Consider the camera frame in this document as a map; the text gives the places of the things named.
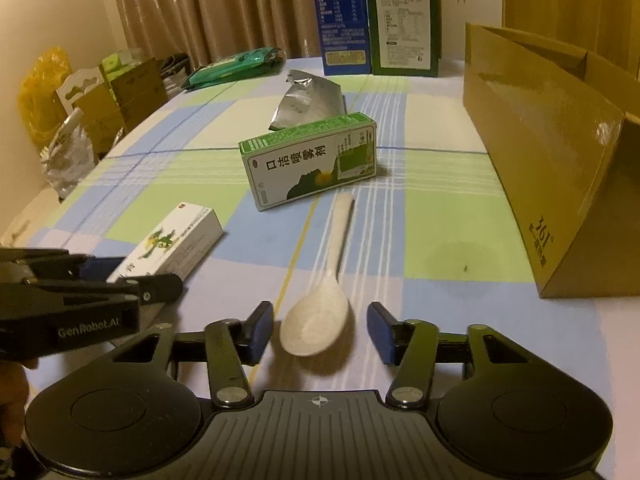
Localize white herbal medicine box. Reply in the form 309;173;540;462
107;202;224;283

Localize white plastic spoon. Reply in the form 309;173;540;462
280;192;354;358

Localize green white spray box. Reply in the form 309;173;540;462
239;112;378;211

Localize silver foil bag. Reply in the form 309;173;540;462
269;70;346;131

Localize person left hand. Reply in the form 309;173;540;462
0;359;39;448

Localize checkered tablecloth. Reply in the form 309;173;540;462
19;56;616;461

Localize silver crumpled bag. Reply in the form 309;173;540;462
40;107;96;202

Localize brown cardboard boxes stack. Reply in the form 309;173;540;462
72;58;169;159

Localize yellow plastic bag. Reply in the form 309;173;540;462
17;47;73;152

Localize white cutout cardboard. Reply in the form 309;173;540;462
55;67;105;115

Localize green tissue packs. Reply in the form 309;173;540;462
101;48;146;81

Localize green wipes pack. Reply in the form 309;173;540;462
182;47;286;91

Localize large cardboard box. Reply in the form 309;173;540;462
463;24;639;298

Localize beige curtain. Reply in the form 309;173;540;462
116;0;320;67

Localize dark green carton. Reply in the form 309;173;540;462
367;0;442;77

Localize blue tall carton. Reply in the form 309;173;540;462
314;0;371;76

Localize wooden door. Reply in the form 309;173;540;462
502;0;639;76

